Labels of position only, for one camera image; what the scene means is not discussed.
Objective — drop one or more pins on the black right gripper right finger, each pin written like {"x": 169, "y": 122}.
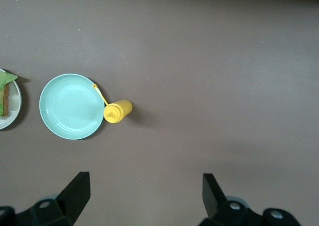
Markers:
{"x": 214, "y": 201}

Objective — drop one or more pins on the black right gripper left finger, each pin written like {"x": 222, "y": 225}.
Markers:
{"x": 72, "y": 198}

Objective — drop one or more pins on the beige plate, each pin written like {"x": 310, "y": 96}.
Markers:
{"x": 15, "y": 106}

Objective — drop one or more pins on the yellow mustard squeeze bottle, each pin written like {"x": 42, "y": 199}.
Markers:
{"x": 119, "y": 110}

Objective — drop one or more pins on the green lettuce leaf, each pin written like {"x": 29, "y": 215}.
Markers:
{"x": 6, "y": 77}

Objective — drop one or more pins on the mint green plate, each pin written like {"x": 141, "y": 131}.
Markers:
{"x": 69, "y": 108}

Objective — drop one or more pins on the brown bread slice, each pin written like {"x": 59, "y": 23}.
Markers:
{"x": 7, "y": 101}

